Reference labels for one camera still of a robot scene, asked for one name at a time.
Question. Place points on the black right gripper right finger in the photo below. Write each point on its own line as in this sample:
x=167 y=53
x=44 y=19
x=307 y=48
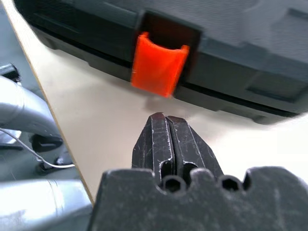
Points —
x=190 y=146

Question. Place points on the black tool case orange latch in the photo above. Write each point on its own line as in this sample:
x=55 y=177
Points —
x=72 y=24

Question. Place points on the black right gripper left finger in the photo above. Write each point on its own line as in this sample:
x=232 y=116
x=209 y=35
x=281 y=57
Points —
x=149 y=144

